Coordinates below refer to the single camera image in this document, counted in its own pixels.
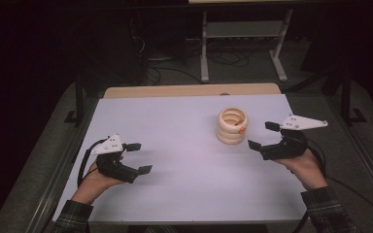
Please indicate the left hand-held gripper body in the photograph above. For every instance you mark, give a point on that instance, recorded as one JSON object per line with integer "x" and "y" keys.
{"x": 116, "y": 170}

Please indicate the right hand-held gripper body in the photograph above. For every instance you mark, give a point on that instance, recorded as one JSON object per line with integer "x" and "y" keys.
{"x": 285, "y": 147}

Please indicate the cream ringed brush holder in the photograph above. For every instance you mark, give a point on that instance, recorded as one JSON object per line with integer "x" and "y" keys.
{"x": 231, "y": 132}

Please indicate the person's left hand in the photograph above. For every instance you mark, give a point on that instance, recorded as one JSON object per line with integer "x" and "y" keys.
{"x": 95, "y": 186}

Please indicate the person's right hand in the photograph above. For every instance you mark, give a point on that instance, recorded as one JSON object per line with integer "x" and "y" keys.
{"x": 306, "y": 170}

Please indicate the white table mat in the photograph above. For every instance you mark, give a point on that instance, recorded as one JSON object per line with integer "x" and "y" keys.
{"x": 181, "y": 136}

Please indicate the black metal stand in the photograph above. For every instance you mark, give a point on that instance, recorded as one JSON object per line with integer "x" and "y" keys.
{"x": 79, "y": 103}
{"x": 347, "y": 100}

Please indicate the wooden table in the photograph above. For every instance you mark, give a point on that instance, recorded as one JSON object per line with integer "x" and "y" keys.
{"x": 191, "y": 90}

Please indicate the aluminium rail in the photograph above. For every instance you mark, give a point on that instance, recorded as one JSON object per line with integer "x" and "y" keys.
{"x": 55, "y": 181}
{"x": 366, "y": 161}

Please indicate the white metal desk frame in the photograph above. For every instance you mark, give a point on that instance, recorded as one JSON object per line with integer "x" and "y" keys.
{"x": 244, "y": 29}

